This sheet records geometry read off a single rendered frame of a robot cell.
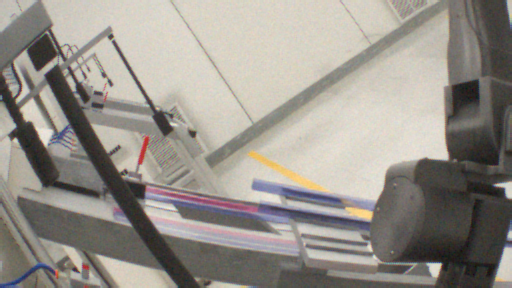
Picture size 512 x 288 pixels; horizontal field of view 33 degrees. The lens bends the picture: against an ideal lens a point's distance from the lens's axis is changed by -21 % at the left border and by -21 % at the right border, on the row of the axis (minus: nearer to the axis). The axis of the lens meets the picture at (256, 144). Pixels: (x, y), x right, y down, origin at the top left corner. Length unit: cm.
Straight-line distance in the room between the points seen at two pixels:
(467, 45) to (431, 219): 15
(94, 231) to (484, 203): 93
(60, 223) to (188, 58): 671
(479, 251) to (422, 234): 7
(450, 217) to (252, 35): 763
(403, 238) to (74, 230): 94
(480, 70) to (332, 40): 770
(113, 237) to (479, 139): 91
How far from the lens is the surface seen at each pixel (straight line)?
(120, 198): 37
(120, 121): 504
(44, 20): 37
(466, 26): 70
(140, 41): 813
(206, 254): 152
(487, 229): 67
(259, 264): 153
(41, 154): 62
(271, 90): 827
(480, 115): 68
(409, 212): 62
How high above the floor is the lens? 131
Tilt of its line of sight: 9 degrees down
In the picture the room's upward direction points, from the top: 34 degrees counter-clockwise
